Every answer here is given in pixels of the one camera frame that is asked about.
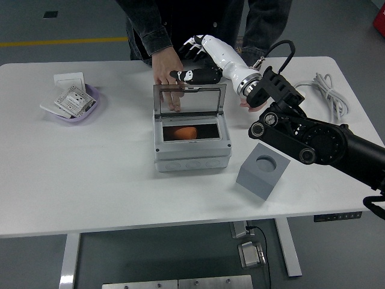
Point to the grey metal bracket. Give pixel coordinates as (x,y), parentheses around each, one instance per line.
(237,230)

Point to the grey metal base plate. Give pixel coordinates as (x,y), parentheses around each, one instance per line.
(215,282)
(139,285)

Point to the person's left hand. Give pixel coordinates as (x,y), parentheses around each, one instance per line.
(252,108)

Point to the grey cube with round hole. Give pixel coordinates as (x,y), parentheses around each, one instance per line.
(255,183)

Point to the person's right hand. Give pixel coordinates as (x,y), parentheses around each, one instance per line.
(165,67)

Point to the white table leg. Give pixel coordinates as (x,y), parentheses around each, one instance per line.
(288,247)
(69,262)

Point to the silver metal foot block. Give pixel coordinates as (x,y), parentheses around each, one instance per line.
(251,256)

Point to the flat white plate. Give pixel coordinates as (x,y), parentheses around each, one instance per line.
(48,102)

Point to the person's right forearm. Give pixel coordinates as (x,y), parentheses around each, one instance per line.
(150,27)

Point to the yellow floor tape line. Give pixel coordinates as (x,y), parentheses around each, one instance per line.
(75,41)

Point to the socket panel in printed wrapper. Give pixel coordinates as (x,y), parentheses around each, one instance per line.
(73,100)

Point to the purple plastic tray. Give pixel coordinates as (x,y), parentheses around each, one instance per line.
(94,102)

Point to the person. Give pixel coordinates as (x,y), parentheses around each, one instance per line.
(192,18)

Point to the black table height controller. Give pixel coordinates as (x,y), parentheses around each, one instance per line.
(337,216)

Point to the transparent hinged box lid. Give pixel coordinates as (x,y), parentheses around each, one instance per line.
(157,99)

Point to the grey electrical enclosure box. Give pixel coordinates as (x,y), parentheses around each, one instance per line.
(192,147)

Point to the brown floor sign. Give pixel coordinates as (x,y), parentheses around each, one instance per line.
(239,45)

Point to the red object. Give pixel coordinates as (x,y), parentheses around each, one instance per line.
(379,19)

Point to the white wall switch plate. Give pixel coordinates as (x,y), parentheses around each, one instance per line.
(69,79)

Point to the orange cylinder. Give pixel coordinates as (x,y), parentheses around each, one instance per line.
(185,133)

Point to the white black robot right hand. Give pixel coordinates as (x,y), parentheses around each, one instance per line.
(228,60)

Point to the person's left forearm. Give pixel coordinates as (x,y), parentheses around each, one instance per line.
(264,24)

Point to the black square floor cover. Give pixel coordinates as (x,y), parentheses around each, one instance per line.
(50,14)

